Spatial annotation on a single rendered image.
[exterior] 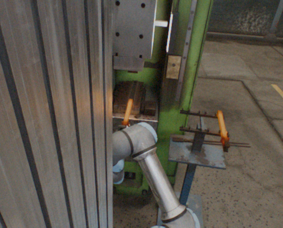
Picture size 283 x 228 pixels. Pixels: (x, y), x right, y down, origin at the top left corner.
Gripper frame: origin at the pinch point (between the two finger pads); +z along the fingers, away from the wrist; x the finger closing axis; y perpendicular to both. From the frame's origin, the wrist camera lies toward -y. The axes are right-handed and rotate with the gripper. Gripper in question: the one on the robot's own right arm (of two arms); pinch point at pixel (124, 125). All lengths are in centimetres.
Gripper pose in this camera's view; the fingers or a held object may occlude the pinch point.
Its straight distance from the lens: 153.1
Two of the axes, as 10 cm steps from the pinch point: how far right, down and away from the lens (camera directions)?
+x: 10.0, 0.9, -0.3
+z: 0.8, -5.4, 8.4
